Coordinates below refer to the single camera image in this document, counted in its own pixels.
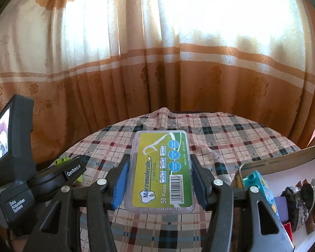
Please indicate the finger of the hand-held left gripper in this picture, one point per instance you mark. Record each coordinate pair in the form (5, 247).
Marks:
(73, 172)

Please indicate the black sequined hair clip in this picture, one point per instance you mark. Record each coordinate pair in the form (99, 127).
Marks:
(299, 204)

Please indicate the red packet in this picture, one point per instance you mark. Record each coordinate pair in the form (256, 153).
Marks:
(288, 231)

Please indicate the beige and orange curtain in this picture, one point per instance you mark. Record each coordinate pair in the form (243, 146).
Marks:
(147, 57)

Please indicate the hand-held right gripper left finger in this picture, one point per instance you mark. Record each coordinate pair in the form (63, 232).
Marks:
(120, 186)

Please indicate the lime green toy block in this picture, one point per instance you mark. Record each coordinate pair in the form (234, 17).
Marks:
(61, 161)

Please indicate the green dental floss pick box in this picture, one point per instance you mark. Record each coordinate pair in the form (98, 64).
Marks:
(160, 170)

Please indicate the purple block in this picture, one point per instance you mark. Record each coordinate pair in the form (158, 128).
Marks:
(282, 207)

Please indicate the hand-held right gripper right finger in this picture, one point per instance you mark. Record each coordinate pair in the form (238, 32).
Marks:
(199, 186)

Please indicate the plaid tablecloth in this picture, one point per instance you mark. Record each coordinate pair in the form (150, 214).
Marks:
(225, 141)

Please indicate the teal toy block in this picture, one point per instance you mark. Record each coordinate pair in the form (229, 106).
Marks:
(262, 189)

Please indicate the gold tin box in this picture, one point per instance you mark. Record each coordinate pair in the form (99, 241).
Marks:
(278, 158)

